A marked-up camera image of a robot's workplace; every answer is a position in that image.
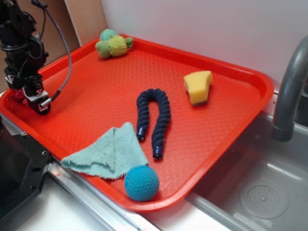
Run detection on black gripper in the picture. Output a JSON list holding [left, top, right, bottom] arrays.
[[4, 62, 51, 116]]

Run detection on red paper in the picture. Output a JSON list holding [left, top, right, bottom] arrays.
[[7, 89, 28, 106]]

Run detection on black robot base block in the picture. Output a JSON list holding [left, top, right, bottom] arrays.
[[0, 121, 50, 222]]

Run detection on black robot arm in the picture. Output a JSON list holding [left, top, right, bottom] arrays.
[[0, 0, 51, 116]]

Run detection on brown cardboard panel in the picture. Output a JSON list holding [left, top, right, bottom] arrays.
[[0, 0, 108, 94]]

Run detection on green plush toy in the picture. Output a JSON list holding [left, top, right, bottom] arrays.
[[95, 29, 134, 59]]

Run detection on light teal cloth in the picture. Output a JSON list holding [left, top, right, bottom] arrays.
[[61, 122, 149, 180]]

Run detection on red plastic tray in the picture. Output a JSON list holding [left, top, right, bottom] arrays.
[[0, 38, 274, 212]]

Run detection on blue dimpled ball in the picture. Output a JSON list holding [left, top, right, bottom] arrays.
[[124, 166, 160, 202]]

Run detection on yellow sponge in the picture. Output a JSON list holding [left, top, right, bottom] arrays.
[[183, 70, 213, 105]]

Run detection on grey sink basin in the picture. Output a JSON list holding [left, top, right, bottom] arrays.
[[187, 113, 308, 231]]

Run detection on sink drain cover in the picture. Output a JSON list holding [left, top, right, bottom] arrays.
[[239, 183, 288, 219]]

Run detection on grey faucet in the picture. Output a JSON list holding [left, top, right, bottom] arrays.
[[271, 37, 308, 142]]

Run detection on braided grey cable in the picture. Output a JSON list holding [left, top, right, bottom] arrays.
[[31, 0, 73, 108]]

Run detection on dark blue twisted rope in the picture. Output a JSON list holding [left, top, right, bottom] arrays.
[[136, 88, 171, 160]]

